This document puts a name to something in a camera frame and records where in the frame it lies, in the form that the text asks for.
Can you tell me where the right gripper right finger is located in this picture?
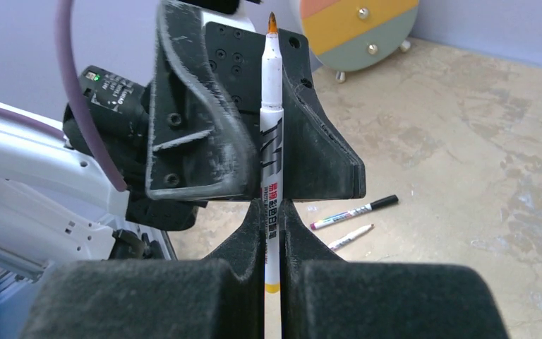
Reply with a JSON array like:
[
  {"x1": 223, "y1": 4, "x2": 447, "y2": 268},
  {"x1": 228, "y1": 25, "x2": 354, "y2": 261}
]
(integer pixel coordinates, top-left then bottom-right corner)
[{"x1": 279, "y1": 200, "x2": 508, "y2": 338}]

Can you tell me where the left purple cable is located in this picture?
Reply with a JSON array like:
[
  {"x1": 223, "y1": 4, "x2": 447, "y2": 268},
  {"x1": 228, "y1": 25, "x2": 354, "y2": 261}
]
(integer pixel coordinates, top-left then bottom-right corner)
[{"x1": 54, "y1": 0, "x2": 128, "y2": 193}]

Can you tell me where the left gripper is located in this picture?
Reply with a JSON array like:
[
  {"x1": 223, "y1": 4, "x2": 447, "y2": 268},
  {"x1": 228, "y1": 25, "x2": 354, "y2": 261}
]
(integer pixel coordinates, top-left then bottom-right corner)
[{"x1": 145, "y1": 1, "x2": 366, "y2": 201}]

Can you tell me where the white pen black end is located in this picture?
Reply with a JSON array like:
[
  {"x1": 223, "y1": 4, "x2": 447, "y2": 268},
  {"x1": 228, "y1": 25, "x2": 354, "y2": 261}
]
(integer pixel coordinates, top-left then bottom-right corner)
[{"x1": 309, "y1": 195, "x2": 399, "y2": 230}]

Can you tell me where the white pen orange tip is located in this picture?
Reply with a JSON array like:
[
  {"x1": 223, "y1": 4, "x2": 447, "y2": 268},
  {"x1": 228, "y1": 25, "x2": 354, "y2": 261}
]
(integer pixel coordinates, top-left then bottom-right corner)
[{"x1": 258, "y1": 11, "x2": 285, "y2": 339}]

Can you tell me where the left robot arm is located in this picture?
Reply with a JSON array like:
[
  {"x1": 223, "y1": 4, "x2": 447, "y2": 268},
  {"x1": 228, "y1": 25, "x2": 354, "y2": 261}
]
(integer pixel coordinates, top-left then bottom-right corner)
[{"x1": 0, "y1": 1, "x2": 366, "y2": 280}]

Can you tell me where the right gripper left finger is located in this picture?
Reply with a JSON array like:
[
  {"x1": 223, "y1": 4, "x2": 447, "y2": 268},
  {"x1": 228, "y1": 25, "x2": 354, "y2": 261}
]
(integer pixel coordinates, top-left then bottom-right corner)
[{"x1": 21, "y1": 199, "x2": 264, "y2": 338}]

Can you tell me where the round cabinet with coloured drawers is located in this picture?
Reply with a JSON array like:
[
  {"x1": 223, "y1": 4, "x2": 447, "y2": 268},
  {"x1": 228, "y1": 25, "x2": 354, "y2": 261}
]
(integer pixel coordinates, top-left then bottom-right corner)
[{"x1": 289, "y1": 0, "x2": 419, "y2": 83}]

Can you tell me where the aluminium rail frame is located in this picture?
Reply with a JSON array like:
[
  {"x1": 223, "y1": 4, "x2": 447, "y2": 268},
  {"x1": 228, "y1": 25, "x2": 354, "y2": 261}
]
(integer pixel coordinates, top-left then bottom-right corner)
[{"x1": 0, "y1": 245, "x2": 56, "y2": 305}]

